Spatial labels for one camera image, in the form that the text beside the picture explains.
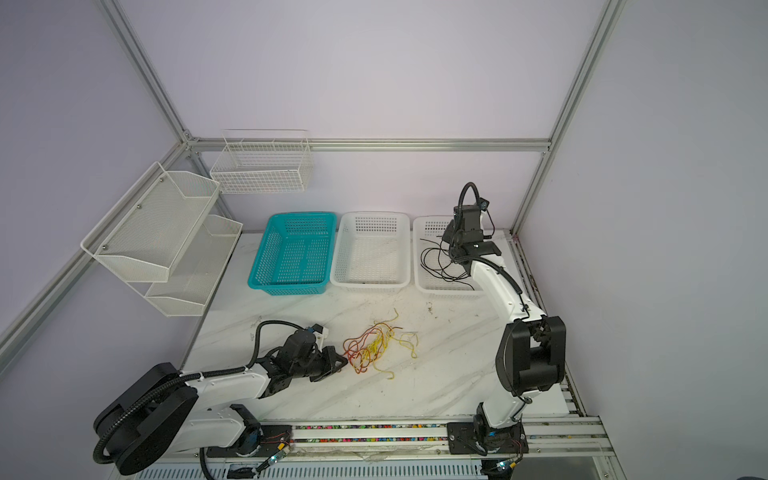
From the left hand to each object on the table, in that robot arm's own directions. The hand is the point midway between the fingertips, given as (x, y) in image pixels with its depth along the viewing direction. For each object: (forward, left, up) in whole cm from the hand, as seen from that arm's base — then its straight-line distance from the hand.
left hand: (347, 363), depth 85 cm
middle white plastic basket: (+44, -5, -2) cm, 45 cm away
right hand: (+33, -32, +25) cm, 52 cm away
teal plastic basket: (+43, +24, -2) cm, 50 cm away
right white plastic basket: (+51, -29, +5) cm, 59 cm away
